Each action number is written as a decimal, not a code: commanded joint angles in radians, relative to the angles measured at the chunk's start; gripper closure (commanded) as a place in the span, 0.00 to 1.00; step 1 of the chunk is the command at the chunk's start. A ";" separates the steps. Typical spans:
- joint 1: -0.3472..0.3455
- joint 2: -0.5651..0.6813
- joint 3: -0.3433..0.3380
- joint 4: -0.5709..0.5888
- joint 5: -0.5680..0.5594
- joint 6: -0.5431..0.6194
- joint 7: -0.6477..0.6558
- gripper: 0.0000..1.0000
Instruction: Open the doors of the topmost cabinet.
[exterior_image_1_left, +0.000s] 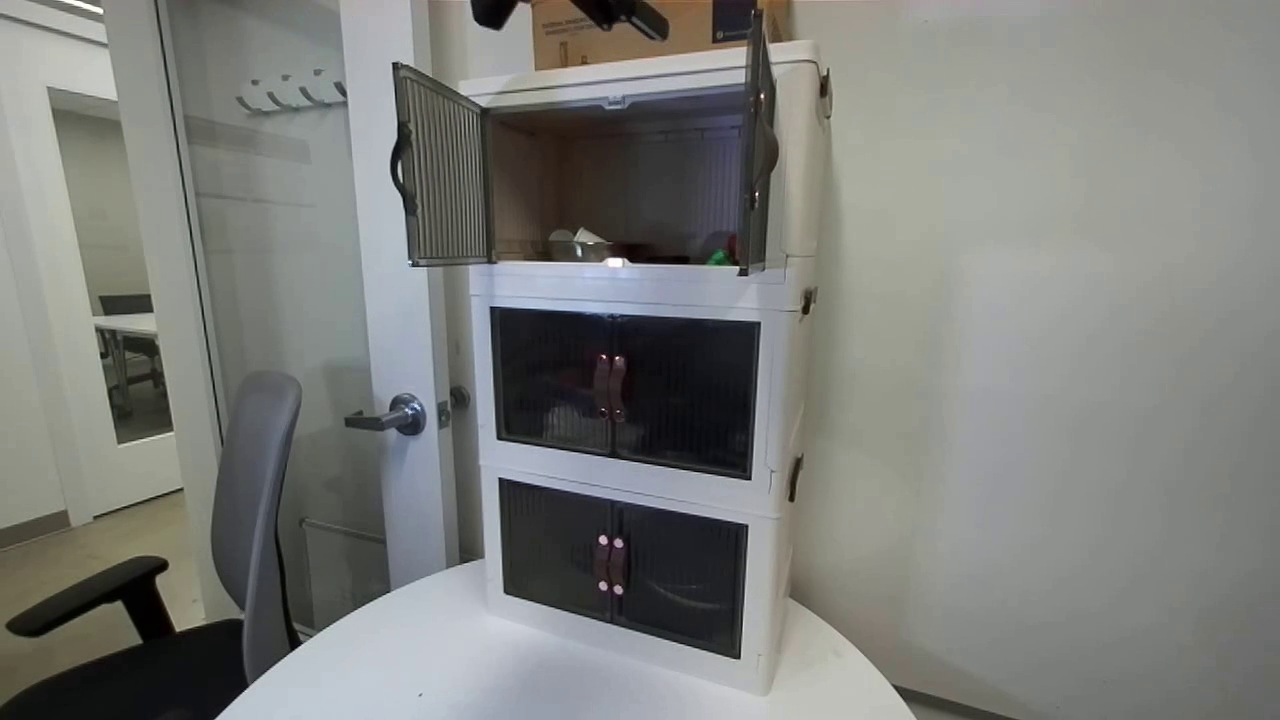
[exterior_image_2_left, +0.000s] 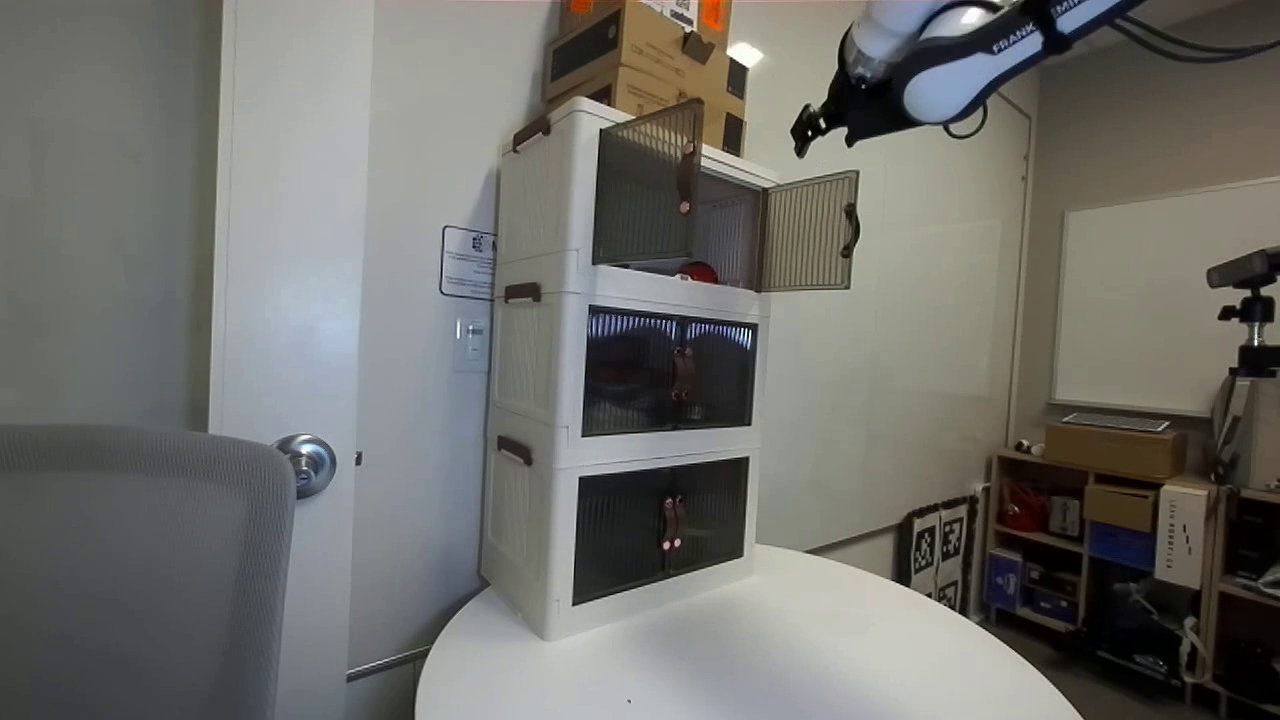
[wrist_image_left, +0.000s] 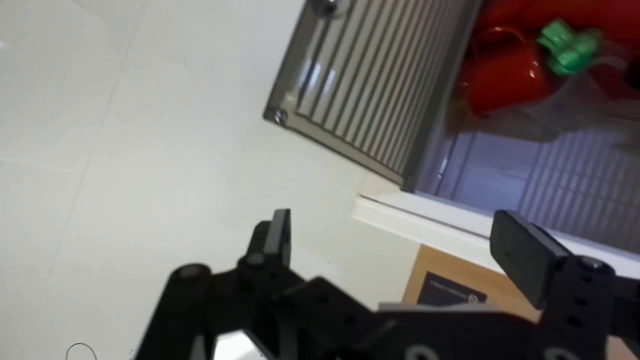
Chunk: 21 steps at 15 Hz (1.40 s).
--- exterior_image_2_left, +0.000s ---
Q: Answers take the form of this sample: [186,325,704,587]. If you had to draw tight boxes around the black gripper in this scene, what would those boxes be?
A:
[786,55,929,160]

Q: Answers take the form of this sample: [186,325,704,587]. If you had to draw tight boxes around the smoked ribbed cabinet door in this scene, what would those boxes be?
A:
[571,468,674,608]
[758,170,865,296]
[591,98,707,281]
[669,455,752,581]
[580,300,683,441]
[680,318,758,434]

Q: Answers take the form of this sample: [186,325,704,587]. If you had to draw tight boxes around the white stackable cabinet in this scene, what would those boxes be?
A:
[484,277,773,472]
[476,425,767,640]
[491,91,780,325]

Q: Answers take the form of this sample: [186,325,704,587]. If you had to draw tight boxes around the brown cardboard box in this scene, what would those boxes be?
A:
[540,0,752,160]

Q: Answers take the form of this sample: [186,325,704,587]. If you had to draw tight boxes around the white whiteboard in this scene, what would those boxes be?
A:
[1050,173,1280,425]

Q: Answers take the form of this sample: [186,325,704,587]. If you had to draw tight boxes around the red shelf item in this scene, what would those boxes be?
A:
[998,483,1050,537]

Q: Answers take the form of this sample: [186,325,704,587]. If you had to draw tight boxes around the flat cardboard box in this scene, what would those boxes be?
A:
[1039,415,1189,483]

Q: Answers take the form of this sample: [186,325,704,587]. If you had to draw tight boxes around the black white marker board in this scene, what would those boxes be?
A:
[904,493,985,618]

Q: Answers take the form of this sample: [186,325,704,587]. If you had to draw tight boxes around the small cardboard box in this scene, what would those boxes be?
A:
[1083,481,1160,537]

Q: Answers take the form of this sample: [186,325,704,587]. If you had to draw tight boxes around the wooden shelf unit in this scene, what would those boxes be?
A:
[985,450,1225,640]

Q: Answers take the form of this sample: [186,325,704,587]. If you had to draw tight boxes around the blue storage bin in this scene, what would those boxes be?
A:
[1083,526,1160,581]

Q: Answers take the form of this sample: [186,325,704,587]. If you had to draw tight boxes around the white room door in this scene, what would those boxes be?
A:
[210,0,384,720]

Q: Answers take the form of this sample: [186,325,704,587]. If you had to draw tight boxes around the white box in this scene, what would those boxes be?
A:
[1152,478,1216,593]

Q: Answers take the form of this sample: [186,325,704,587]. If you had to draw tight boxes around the silver door knob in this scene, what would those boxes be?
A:
[276,428,342,500]

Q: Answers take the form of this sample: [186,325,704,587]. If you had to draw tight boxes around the dark shelf unit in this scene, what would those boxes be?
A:
[1196,483,1280,713]

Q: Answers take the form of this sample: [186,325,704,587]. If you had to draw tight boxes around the grey office chair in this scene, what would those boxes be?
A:
[0,420,300,720]

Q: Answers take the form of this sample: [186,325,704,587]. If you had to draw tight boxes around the white wall sign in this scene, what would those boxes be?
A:
[436,221,504,304]

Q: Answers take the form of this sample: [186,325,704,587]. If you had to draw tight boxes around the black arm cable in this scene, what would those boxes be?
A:
[1111,13,1280,67]

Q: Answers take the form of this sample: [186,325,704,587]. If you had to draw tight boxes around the white wall switch plate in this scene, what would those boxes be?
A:
[449,318,495,373]

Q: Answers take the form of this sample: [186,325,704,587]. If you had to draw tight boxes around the black camera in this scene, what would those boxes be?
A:
[1204,243,1280,291]

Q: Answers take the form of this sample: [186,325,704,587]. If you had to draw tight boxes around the black camera tripod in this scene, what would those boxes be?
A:
[1204,285,1280,493]

